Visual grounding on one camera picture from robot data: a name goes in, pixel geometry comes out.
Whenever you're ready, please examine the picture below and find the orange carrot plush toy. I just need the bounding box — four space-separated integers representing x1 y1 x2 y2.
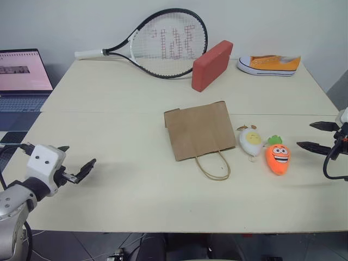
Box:
264 134 291 176

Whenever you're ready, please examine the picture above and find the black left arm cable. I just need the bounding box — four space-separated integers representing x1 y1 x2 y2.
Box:
0 143 36 191

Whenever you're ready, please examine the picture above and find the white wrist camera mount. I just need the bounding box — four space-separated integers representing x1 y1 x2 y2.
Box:
336 107 348 123
25 144 67 197

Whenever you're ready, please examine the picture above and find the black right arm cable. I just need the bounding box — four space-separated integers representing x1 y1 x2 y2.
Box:
322 152 348 181

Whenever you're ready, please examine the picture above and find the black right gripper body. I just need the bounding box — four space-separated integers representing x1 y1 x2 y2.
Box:
330 121 348 161

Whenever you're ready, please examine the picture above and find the brown paper bag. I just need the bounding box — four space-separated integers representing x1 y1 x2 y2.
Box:
163 101 237 181

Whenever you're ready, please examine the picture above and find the open grey laptop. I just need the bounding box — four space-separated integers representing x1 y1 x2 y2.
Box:
0 48 54 132

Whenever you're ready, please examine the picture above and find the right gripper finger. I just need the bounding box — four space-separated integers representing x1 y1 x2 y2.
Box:
309 121 341 133
296 141 334 158

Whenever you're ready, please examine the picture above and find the yellow canvas sneaker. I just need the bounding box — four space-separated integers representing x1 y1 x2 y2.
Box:
235 54 302 78

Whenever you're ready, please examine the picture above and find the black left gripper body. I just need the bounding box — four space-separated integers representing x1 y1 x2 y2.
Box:
52 164 79 191

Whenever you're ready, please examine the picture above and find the black and white tennis racket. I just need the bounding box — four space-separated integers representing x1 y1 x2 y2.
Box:
74 8 209 80

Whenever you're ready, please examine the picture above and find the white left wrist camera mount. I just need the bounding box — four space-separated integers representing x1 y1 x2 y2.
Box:
25 144 67 197

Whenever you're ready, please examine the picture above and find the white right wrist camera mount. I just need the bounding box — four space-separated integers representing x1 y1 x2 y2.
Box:
336 107 348 123

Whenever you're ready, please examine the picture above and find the egg plush toy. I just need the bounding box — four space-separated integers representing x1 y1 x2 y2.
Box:
236 124 269 164

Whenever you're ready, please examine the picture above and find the red foam block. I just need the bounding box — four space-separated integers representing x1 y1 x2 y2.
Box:
191 40 235 94

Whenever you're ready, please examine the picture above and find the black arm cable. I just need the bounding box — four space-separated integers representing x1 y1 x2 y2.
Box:
322 152 348 181
0 143 36 191

